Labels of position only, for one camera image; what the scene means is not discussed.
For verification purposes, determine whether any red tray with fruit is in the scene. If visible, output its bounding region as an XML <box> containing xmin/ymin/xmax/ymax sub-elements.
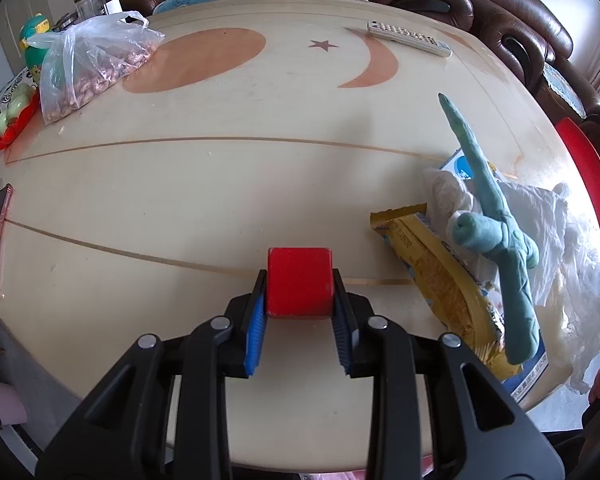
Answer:
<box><xmin>0</xmin><ymin>84</ymin><xmax>40</xmax><ymax>151</ymax></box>

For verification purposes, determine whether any white remote control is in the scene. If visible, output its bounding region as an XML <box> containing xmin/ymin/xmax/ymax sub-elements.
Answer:
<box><xmin>367</xmin><ymin>21</ymin><xmax>453</xmax><ymax>58</ymax></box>

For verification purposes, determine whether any clear crumpled plastic bag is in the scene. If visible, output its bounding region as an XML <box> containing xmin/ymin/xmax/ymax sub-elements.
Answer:
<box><xmin>545</xmin><ymin>183</ymin><xmax>600</xmax><ymax>394</ymax></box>

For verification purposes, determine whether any white crumpled tissue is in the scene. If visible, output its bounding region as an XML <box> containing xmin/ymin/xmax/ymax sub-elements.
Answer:
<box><xmin>424</xmin><ymin>168</ymin><xmax>567</xmax><ymax>307</ymax></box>

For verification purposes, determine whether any red plastic stool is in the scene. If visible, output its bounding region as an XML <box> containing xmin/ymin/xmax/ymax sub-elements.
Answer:
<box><xmin>555</xmin><ymin>117</ymin><xmax>600</xmax><ymax>225</ymax></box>

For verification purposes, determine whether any red box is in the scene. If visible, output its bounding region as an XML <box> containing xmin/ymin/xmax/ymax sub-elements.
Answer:
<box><xmin>266</xmin><ymin>247</ymin><xmax>335</xmax><ymax>320</ymax></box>

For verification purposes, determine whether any yellow snack wrapper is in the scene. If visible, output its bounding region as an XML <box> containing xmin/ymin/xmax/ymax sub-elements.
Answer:
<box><xmin>370</xmin><ymin>204</ymin><xmax>522</xmax><ymax>380</ymax></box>

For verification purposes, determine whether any blue white medicine box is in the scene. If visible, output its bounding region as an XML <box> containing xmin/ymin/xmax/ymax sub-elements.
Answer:
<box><xmin>440</xmin><ymin>148</ymin><xmax>548</xmax><ymax>402</ymax></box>

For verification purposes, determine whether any brown leather armchair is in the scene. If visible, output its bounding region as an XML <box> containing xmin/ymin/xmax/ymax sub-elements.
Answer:
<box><xmin>450</xmin><ymin>0</ymin><xmax>600</xmax><ymax>146</ymax></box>

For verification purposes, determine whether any clear bag of peanuts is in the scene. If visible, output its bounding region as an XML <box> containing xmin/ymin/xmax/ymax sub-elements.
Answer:
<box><xmin>27</xmin><ymin>11</ymin><xmax>164</xmax><ymax>125</ymax></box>

